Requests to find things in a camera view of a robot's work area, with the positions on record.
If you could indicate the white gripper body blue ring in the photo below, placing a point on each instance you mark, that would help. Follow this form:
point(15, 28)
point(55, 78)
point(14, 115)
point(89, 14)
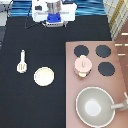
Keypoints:
point(54, 20)

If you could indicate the pink pot lid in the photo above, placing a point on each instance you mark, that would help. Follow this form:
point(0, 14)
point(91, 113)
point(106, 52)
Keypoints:
point(83, 59)

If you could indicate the cream slotted spatula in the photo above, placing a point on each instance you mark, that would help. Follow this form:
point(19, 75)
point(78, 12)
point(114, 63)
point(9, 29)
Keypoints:
point(22, 65)

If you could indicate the pink toy pot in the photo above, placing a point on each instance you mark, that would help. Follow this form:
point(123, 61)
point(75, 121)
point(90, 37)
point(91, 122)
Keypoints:
point(82, 69)

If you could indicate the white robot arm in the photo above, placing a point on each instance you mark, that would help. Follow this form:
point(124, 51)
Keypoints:
point(53, 13)

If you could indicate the cream round plate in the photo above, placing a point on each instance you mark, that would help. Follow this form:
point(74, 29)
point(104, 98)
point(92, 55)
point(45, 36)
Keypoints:
point(44, 76)

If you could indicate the black burner disc rear-left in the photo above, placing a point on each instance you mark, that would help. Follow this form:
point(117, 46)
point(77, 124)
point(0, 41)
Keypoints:
point(81, 50)

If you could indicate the black burner disc rear-right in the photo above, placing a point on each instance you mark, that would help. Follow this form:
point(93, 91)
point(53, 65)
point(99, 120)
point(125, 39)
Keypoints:
point(103, 51)

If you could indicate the black burner disc front-right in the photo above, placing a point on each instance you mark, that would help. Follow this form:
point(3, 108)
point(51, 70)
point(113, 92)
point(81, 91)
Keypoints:
point(106, 69)

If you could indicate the pink toy stove board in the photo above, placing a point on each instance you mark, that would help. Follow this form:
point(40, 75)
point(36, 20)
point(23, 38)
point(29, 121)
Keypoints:
point(114, 84)

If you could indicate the large grey-white wok pan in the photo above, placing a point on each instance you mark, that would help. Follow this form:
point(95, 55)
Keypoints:
point(96, 108)

